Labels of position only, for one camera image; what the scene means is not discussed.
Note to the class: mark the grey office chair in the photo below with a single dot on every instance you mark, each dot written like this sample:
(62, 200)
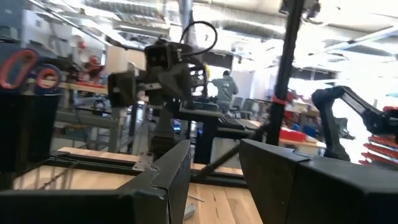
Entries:
(237, 104)
(253, 107)

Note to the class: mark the wooden background table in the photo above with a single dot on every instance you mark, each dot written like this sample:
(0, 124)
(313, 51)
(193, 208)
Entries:
(304, 143)

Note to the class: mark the black plastic pegboard bin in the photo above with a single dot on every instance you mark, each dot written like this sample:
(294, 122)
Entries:
(28, 133)

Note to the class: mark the red box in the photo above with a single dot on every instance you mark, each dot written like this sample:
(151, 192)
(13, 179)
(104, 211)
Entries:
(293, 136)

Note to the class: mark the black keyboard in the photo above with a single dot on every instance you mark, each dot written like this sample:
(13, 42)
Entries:
(231, 123)

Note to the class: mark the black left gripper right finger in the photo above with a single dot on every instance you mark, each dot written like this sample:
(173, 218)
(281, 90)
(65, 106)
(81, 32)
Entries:
(311, 193)

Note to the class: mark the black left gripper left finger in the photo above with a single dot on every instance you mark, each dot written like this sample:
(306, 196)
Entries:
(93, 208)

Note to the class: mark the silver metal bracket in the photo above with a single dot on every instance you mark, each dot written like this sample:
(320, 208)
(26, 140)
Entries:
(144, 163)

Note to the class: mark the person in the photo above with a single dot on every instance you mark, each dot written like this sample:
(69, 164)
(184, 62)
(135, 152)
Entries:
(225, 90)

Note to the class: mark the red machine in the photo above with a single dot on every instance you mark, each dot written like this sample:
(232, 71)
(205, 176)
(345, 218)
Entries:
(93, 67)

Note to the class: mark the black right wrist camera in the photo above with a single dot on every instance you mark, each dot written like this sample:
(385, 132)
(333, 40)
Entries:
(161, 59)

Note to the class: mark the grey workbench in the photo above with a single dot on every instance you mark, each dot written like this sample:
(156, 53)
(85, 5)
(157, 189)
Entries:
(93, 119)

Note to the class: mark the black background robot arm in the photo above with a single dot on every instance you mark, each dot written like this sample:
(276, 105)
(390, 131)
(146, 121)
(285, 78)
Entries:
(329, 124)

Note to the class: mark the black desk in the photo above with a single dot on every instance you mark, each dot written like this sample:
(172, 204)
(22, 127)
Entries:
(205, 140)

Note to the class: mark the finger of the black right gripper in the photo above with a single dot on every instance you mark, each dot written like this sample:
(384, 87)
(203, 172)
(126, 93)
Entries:
(122, 90)
(195, 81)

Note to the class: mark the tan cardboard box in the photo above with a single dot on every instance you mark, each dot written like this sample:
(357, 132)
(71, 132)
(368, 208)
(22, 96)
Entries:
(124, 59)

